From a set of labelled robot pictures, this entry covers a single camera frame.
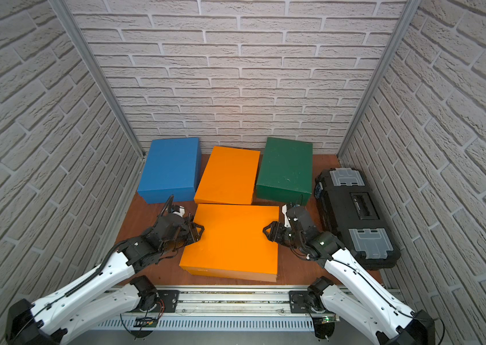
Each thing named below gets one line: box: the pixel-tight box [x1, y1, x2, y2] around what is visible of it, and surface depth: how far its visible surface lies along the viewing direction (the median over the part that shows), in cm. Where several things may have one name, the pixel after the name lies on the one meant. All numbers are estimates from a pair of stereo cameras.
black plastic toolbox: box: [314, 166, 402, 271], surface depth 81 cm
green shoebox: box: [255, 137, 313, 206], surface depth 99 cm
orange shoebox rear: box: [194, 145, 261, 205], surface depth 97 cm
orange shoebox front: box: [179, 204, 280, 283], surface depth 74 cm
